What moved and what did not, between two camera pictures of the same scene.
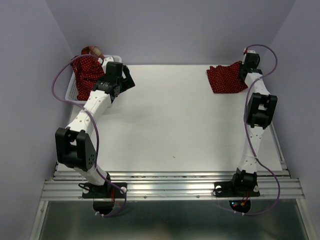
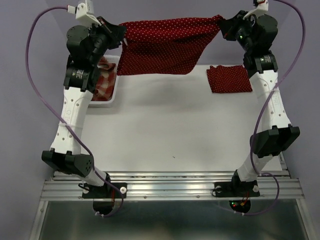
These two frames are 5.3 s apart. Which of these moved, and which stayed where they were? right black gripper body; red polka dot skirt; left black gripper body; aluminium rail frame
Moved: right black gripper body; left black gripper body
Stayed: red polka dot skirt; aluminium rail frame
